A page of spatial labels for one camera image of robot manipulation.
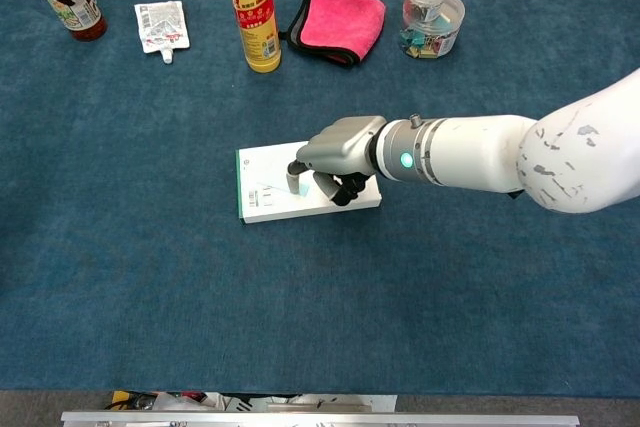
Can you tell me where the white spouted refill pouch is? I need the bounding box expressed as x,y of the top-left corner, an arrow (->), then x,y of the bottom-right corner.
133,0 -> 191,65

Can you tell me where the teal felt table mat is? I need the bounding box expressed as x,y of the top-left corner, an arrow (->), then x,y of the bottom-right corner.
0,0 -> 640,396

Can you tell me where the clear jar of binder clips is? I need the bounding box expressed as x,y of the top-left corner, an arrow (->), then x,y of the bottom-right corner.
398,0 -> 466,60

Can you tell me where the white box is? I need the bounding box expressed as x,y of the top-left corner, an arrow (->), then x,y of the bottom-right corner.
235,140 -> 383,225

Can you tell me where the aluminium profile rail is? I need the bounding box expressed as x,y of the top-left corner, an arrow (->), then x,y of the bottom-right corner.
60,410 -> 581,427

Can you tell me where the yellow bottle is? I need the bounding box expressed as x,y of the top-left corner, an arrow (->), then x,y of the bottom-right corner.
221,0 -> 283,74

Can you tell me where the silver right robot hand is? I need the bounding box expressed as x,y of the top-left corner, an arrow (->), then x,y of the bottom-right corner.
285,115 -> 389,207

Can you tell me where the white base plate with clutter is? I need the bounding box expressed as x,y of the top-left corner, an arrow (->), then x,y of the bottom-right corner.
103,390 -> 399,413

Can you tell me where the pink microfiber cloth black trim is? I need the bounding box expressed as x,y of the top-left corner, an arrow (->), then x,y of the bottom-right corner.
278,0 -> 387,70

